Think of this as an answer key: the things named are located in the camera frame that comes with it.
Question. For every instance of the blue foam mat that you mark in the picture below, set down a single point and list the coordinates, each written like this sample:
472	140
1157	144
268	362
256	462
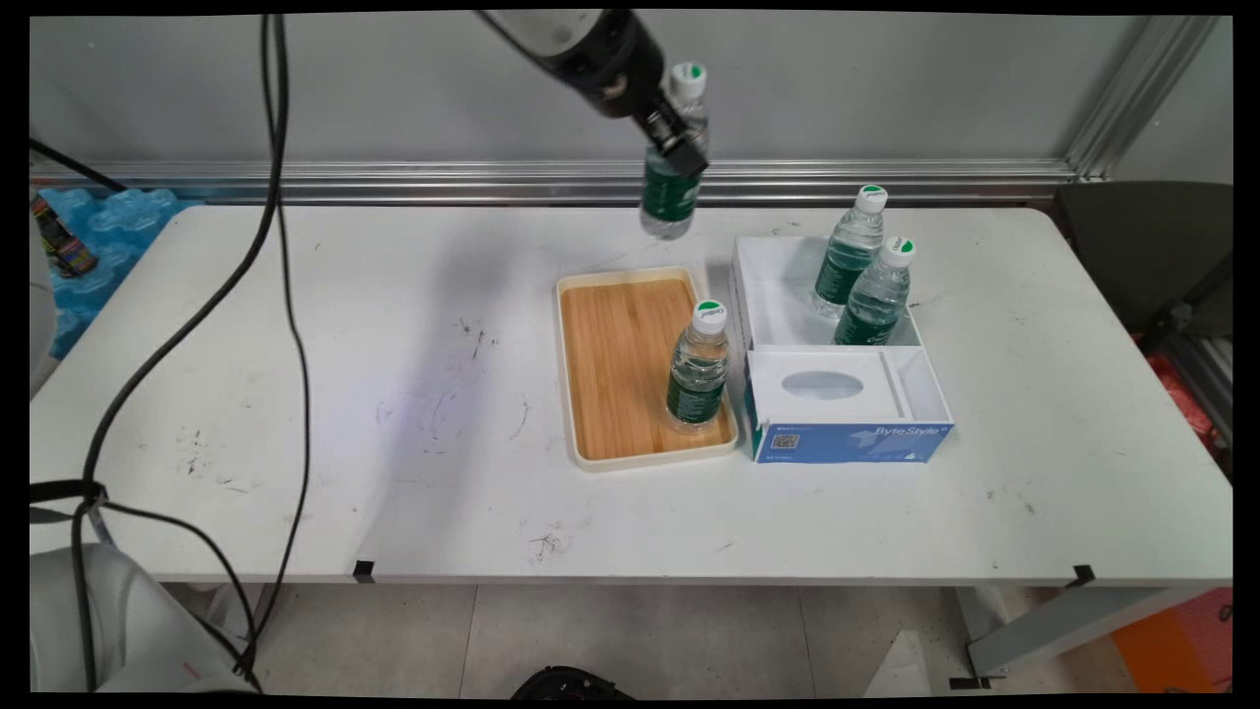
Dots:
118	226

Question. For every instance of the black round object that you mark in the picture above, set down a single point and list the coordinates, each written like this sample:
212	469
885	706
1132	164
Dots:
571	684

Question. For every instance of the black tape mark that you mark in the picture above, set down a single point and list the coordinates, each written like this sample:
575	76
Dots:
1084	575

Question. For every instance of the cream tray with bamboo base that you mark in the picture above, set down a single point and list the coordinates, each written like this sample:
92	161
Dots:
615	364

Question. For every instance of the green label water bottle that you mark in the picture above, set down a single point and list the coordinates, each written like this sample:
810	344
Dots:
874	300
698	379
849	261
671	202

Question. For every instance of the red bag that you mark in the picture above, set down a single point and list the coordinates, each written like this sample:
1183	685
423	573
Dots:
1181	394

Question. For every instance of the aluminium frame post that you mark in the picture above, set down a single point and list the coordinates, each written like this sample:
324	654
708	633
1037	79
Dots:
1132	98

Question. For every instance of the white open box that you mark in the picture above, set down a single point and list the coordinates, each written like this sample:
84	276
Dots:
778	295

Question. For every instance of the dark grey chair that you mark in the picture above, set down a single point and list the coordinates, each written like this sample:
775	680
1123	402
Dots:
1132	246

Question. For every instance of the colourful printed can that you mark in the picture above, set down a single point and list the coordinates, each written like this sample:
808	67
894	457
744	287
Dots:
61	246

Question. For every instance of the white table leg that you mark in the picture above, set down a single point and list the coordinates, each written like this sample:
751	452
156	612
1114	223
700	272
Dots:
1063	625

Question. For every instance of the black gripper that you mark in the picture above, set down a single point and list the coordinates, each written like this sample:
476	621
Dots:
620	74

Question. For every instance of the blue and white tissue box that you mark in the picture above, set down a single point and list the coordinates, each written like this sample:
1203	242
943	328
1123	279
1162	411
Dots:
837	438

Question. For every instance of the orange crate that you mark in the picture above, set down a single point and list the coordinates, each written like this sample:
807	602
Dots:
1176	640

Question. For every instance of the aluminium frame rail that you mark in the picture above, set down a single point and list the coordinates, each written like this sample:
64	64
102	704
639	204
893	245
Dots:
394	182

